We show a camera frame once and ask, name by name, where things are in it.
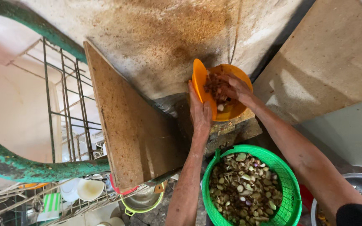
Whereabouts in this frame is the person's right hand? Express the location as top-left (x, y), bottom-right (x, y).
top-left (218, 73), bottom-right (254, 106)

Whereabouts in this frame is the person's left hand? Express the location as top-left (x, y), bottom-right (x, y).
top-left (188, 80), bottom-right (213, 135)

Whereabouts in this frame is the orange plastic scoop plate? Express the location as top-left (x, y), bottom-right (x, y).
top-left (192, 58), bottom-right (218, 122)

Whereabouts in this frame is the reddish chopped shallot mix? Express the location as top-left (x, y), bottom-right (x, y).
top-left (203, 73), bottom-right (232, 112)

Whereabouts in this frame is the orange plastic bowl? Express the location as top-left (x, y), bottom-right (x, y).
top-left (207, 64), bottom-right (253, 122)

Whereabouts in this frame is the pale wooden board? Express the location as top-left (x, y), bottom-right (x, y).
top-left (252, 0), bottom-right (362, 125)

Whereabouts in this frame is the brown wooden board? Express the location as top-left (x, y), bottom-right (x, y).
top-left (83, 40), bottom-right (188, 193)

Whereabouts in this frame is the heap of peeled garlic pieces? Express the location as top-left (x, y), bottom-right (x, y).
top-left (209, 153), bottom-right (283, 226)

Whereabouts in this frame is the green plastic basket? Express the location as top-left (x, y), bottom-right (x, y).
top-left (202, 144), bottom-right (303, 226)

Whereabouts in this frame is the red plastic container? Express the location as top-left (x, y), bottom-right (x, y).
top-left (299, 184), bottom-right (314, 214)

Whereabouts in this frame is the steel pot with yellow-green rim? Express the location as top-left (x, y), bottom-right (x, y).
top-left (120, 185), bottom-right (165, 217)

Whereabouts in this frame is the red plastic rim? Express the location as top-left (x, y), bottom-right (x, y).
top-left (109, 173), bottom-right (140, 196)

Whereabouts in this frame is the white ceramic bowl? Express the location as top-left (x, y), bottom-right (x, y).
top-left (77, 178), bottom-right (105, 202)
top-left (59, 178), bottom-right (81, 203)

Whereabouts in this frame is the white plate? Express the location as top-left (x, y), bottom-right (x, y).
top-left (96, 216), bottom-right (126, 226)

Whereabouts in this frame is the black sleeve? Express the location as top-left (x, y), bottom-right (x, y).
top-left (336, 204), bottom-right (362, 226)

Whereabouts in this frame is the green striped white cloth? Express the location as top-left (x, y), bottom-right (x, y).
top-left (36, 193), bottom-right (63, 222)

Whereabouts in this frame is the large green metal wheel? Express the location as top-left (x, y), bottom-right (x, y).
top-left (0, 0), bottom-right (111, 184)

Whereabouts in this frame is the orange plastic dish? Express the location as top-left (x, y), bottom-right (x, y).
top-left (18, 182), bottom-right (50, 190)

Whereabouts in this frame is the thin brown cord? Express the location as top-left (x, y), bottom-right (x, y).
top-left (229, 0), bottom-right (243, 65)

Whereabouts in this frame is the metal wire dish rack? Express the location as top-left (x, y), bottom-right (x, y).
top-left (0, 36), bottom-right (169, 226)

